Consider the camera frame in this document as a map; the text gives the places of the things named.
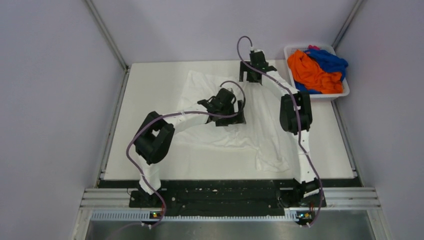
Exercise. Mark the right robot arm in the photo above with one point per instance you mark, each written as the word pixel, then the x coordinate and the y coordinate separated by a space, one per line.
pixel 295 118

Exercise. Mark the white plastic basket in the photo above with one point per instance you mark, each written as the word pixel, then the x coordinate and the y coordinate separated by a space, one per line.
pixel 290 49

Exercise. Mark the corner metal post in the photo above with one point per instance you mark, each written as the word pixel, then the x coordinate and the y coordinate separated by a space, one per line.
pixel 104 31
pixel 345 26

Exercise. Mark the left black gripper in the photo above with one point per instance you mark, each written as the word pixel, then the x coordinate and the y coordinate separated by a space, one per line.
pixel 238 118

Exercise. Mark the left corner metal post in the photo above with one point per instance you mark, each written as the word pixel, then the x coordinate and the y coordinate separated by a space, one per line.
pixel 104 31

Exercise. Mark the orange t-shirt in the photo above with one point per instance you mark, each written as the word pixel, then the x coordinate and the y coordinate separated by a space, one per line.
pixel 308 72

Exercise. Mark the white printed t-shirt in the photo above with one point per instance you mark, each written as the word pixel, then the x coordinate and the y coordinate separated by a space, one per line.
pixel 261 131

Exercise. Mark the blue t-shirt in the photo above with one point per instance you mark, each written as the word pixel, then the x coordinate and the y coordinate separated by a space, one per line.
pixel 329 62

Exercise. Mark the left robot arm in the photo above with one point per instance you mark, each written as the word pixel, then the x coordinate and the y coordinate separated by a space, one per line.
pixel 154 137

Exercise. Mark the right corner metal post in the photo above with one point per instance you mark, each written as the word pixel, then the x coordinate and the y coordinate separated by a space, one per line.
pixel 345 26

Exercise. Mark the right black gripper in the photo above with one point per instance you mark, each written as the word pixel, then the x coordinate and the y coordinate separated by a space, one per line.
pixel 249 78

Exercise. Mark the pink t-shirt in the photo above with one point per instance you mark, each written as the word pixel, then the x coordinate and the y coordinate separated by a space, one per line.
pixel 314 47

